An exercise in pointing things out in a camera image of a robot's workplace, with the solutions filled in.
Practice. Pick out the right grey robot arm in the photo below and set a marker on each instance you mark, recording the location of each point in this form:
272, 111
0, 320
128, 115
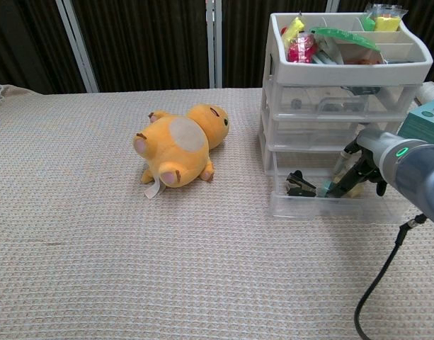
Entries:
415, 170

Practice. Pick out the beige woven tablecloth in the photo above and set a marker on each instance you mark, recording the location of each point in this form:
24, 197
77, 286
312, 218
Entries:
167, 265

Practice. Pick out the yellow plush duck toy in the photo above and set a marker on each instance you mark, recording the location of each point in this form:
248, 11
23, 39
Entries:
174, 152

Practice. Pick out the pale yellow eraser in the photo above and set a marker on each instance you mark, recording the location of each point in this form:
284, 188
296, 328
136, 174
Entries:
355, 192

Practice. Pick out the white drawer organizer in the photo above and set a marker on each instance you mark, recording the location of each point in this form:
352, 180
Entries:
344, 72

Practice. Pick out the teal translucent plastic object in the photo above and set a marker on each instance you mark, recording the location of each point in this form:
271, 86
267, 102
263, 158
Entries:
324, 189

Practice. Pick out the black folding screen white frame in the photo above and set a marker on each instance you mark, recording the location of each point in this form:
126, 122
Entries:
142, 42

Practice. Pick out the green small sachet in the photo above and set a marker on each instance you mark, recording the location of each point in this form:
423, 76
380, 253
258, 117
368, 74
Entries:
368, 23

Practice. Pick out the clear plastic drawer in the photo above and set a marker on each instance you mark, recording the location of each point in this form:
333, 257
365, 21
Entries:
308, 209
308, 132
308, 104

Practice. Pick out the yellow small packet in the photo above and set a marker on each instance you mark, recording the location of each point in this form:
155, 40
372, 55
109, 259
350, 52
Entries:
295, 28

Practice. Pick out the green flat packet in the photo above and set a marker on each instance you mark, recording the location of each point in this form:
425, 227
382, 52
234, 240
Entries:
344, 35

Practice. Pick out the red shiny packet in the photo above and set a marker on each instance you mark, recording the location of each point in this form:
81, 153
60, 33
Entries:
301, 49

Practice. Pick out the colourful clear sachet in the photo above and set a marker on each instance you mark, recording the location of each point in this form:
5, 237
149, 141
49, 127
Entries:
384, 10

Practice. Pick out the teal product box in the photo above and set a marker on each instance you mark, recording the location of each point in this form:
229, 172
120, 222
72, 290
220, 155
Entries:
425, 120

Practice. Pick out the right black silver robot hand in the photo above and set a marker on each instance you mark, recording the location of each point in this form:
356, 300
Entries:
358, 170

